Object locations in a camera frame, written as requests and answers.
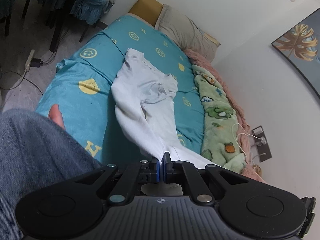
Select grey pillow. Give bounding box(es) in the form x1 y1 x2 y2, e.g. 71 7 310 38
155 4 220 62

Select white t-shirt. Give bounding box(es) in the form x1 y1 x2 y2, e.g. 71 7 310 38
111 48 211 168

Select blue folding chair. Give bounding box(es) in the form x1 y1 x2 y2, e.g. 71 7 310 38
70 0 114 42

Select teal patterned bed sheet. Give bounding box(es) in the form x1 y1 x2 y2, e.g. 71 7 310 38
36 15 204 164

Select wall power strip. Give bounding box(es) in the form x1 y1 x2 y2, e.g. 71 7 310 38
252 126 272 163

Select blue jeans leg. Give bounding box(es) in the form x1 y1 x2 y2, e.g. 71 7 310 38
0 109 102 239

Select green cartoon fleece blanket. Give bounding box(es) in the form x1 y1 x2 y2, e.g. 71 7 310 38
192 64 246 173

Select gold leaf framed picture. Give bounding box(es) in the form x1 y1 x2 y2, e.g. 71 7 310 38
272 10 320 92

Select white charging cable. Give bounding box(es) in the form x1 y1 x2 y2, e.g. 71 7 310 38
231 122 262 163

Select pink fluffy blanket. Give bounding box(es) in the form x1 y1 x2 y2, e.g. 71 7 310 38
184 49 264 182

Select bare foot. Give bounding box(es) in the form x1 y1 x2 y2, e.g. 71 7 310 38
48 104 65 129

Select white floor power strip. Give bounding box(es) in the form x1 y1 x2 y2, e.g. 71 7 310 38
24 49 35 72

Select yellow headboard cushion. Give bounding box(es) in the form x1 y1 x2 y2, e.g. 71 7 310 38
129 0 163 27

